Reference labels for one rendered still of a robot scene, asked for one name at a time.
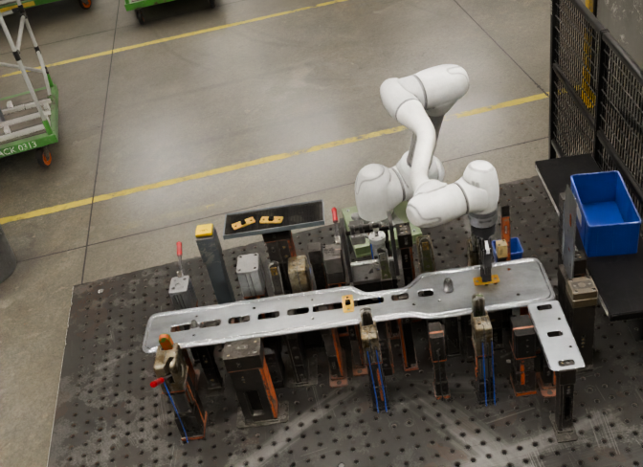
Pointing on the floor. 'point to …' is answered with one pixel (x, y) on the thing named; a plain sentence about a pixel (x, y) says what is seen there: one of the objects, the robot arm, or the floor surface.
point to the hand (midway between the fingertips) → (485, 270)
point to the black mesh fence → (593, 98)
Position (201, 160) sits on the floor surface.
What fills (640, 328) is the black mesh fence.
